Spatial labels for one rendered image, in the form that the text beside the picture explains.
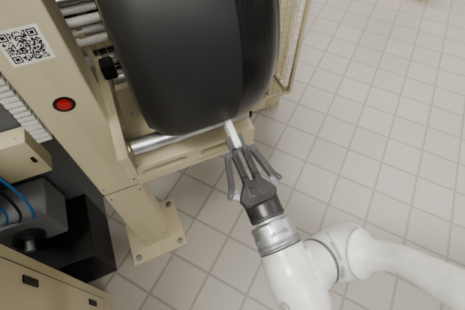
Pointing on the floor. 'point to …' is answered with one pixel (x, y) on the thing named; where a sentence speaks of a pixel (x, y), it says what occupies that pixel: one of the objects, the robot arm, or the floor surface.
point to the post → (122, 192)
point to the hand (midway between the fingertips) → (232, 135)
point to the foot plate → (141, 254)
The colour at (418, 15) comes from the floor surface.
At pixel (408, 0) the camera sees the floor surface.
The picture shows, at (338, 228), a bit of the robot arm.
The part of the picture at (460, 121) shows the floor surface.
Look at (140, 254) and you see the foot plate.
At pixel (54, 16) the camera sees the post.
